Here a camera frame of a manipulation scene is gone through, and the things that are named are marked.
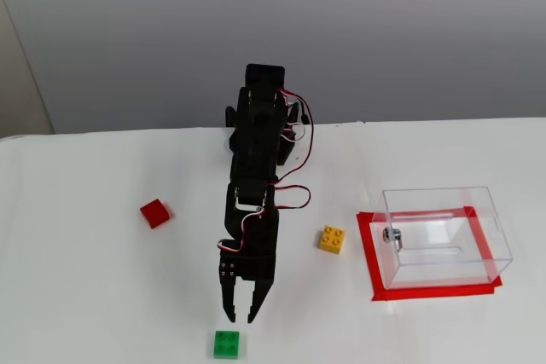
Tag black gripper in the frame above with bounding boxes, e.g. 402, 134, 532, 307
218, 205, 282, 325

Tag green lego brick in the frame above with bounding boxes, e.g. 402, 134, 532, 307
212, 329, 241, 360

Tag yellow lego brick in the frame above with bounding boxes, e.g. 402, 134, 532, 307
318, 225, 347, 257

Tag red lego brick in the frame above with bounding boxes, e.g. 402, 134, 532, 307
139, 198, 171, 230

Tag silver metal box lock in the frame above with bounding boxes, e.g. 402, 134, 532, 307
381, 227, 404, 251

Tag transparent plastic box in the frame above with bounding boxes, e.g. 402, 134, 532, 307
370, 185, 514, 292

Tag red white black servo cable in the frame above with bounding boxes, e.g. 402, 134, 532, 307
216, 205, 268, 255
272, 88, 315, 212

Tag red tape frame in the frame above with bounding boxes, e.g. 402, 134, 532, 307
356, 205, 503, 303

